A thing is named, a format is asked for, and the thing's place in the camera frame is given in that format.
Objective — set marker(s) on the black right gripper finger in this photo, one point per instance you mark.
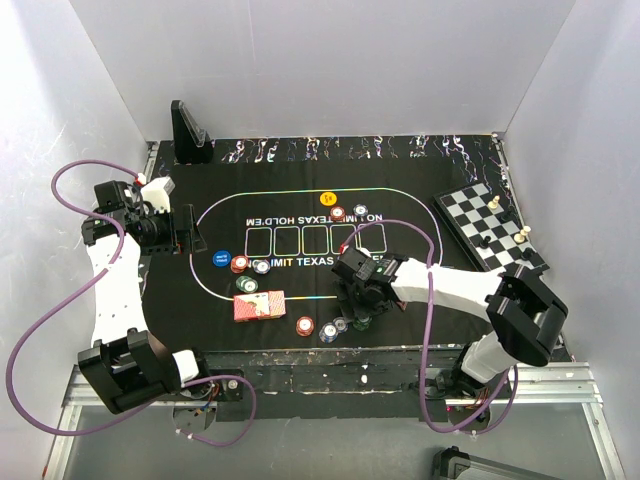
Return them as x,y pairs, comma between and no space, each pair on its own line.
378,307
343,299

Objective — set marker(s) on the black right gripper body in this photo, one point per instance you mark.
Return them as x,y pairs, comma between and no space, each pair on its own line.
363,305

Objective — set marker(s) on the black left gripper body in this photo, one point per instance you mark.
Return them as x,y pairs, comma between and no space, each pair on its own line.
159,234

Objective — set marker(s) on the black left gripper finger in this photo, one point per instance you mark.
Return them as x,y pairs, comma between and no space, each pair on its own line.
180,235
195,243

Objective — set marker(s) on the green poker chip stack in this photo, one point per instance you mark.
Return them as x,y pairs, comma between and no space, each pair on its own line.
361,324

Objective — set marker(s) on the blue chip aside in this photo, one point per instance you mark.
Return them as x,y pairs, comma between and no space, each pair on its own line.
340,324

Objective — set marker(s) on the blue poker chip stack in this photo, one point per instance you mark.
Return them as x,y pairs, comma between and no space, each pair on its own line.
328,333

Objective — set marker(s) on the blue small blind button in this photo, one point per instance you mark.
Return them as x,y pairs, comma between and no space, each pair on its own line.
221,258

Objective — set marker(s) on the red poker chip stack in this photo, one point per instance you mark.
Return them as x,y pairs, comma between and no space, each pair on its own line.
305,326

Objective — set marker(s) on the red chips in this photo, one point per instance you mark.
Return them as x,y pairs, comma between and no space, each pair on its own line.
239,264
337,214

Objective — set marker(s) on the blue chips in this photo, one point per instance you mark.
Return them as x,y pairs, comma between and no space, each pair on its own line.
360,210
261,266

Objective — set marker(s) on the green chips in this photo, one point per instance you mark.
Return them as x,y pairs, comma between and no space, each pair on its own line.
246,284

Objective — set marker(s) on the red playing card box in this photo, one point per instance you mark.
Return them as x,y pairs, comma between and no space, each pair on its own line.
259,306

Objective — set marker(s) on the yellow round dealer button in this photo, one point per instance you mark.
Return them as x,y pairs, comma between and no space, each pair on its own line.
328,198

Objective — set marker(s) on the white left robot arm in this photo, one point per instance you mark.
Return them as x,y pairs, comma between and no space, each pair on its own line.
126,365

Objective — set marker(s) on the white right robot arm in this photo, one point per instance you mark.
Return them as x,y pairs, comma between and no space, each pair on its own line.
525,315

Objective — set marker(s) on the black card shoe stand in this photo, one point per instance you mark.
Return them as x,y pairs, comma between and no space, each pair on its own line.
192,143

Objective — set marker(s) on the black poker table mat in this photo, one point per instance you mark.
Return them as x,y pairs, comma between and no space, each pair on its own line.
271,210

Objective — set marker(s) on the black chess piece left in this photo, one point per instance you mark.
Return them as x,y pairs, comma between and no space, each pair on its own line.
485,241

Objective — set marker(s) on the black chess piece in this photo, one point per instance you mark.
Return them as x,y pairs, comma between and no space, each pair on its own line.
527,253
506,216
485,241

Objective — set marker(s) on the black white chess board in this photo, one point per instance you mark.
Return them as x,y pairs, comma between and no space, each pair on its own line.
466,213

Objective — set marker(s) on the white chess pawn far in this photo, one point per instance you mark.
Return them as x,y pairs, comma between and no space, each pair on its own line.
494,203

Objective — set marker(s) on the white chess pawn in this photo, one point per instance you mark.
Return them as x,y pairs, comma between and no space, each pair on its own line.
494,203
522,235

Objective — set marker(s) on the black chess piece upper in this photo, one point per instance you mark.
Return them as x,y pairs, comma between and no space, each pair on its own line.
506,216

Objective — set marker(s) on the black chess piece lower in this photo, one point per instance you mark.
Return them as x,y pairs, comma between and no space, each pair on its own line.
527,253

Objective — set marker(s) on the white chess pawn near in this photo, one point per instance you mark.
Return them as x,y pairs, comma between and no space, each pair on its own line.
522,235

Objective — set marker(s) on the black case bottom corner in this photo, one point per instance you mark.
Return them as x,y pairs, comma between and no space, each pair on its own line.
453,464

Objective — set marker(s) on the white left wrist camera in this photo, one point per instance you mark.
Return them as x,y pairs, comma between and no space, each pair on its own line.
157,194

